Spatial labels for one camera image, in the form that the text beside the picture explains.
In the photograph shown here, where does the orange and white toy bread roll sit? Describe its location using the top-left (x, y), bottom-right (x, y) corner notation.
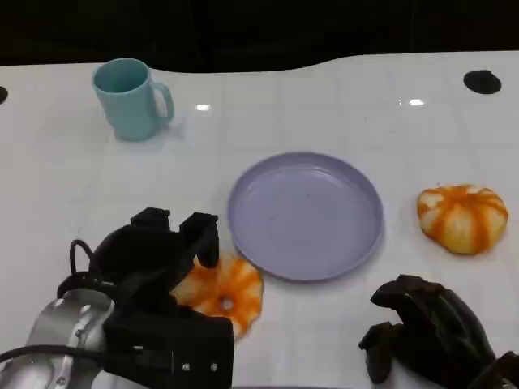
top-left (169, 254), bottom-right (265, 340)
top-left (416, 184), bottom-right (509, 255)

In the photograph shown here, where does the pale green mug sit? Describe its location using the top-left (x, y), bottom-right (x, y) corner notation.
top-left (92, 58), bottom-right (175, 142)

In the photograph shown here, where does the lilac plate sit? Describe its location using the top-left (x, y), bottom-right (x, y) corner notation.
top-left (226, 152), bottom-right (385, 283)

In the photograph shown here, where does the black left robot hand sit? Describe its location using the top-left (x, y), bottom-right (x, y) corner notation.
top-left (88, 207), bottom-right (221, 314)

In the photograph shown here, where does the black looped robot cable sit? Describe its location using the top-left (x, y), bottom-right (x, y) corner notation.
top-left (56, 238), bottom-right (119, 301)

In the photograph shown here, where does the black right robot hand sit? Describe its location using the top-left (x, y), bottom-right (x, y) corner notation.
top-left (358, 274), bottom-right (498, 386)

